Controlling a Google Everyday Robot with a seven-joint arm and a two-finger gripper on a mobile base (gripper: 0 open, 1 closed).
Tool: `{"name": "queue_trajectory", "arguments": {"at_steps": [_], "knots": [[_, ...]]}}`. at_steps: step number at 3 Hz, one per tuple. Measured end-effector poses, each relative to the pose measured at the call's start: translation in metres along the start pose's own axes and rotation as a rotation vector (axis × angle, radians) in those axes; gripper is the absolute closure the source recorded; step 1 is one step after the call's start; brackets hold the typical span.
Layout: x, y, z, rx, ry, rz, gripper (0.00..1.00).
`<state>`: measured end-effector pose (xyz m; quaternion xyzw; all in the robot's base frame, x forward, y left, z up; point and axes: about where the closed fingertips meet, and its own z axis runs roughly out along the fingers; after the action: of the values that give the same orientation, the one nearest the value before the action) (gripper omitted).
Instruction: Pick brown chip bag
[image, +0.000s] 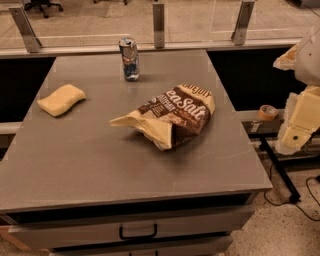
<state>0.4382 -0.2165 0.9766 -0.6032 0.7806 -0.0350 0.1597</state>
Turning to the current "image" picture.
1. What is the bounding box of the grey lower drawer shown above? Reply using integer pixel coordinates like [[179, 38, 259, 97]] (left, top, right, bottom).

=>
[[49, 236, 232, 256]]

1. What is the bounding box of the black floor cable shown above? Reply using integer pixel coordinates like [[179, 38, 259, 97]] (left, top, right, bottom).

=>
[[263, 163, 320, 223]]

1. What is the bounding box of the left metal railing bracket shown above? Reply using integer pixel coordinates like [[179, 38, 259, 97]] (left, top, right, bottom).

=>
[[9, 6, 42, 53]]

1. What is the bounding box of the brown sea salt chip bag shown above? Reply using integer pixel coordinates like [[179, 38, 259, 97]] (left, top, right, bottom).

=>
[[110, 84, 215, 151]]

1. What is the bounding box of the metal railing bracket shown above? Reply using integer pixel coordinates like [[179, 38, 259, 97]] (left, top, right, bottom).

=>
[[153, 2, 165, 49], [231, 0, 255, 46], [9, 6, 42, 53]]

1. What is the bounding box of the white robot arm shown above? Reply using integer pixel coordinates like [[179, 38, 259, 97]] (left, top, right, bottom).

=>
[[273, 21, 320, 155]]

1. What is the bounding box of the silver blue drink can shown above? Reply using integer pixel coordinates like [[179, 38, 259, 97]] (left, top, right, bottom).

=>
[[119, 37, 140, 81]]

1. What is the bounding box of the grey drawer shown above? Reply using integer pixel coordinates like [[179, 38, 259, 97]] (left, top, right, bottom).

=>
[[9, 205, 254, 249], [49, 236, 232, 256]]

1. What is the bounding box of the middle metal railing bracket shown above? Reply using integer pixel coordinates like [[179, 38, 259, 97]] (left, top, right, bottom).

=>
[[153, 2, 165, 49]]

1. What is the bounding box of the right metal railing bracket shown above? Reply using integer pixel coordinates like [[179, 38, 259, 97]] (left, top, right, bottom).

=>
[[231, 0, 255, 46]]

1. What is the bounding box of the yellow sponge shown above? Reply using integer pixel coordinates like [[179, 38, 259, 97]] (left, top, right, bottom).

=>
[[37, 84, 86, 117]]

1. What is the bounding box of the grey upper drawer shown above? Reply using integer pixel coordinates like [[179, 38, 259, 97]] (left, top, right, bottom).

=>
[[9, 205, 254, 249]]

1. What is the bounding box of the black metal stand leg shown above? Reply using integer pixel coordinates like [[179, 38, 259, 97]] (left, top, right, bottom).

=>
[[260, 137, 300, 204]]

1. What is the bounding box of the orange tape roll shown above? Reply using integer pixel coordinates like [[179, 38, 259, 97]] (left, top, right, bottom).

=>
[[258, 105, 278, 121]]

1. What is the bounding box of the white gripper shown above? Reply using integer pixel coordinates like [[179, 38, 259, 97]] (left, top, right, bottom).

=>
[[273, 45, 320, 155]]

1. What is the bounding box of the black drawer handle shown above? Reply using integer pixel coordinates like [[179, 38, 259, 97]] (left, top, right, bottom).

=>
[[119, 224, 158, 241]]

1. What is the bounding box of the black office chair base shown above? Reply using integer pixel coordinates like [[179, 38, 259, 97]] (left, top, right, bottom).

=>
[[24, 0, 63, 18]]

